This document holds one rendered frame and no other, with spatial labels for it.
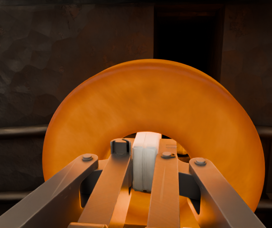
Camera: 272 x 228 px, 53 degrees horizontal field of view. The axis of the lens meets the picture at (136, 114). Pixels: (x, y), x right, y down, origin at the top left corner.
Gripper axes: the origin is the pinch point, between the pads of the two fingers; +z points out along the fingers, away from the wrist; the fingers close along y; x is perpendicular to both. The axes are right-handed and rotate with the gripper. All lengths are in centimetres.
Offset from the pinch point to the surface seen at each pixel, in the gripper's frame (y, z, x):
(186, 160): 3.3, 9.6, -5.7
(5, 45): -14.4, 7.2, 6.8
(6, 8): -13.9, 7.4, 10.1
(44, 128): -10.5, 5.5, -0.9
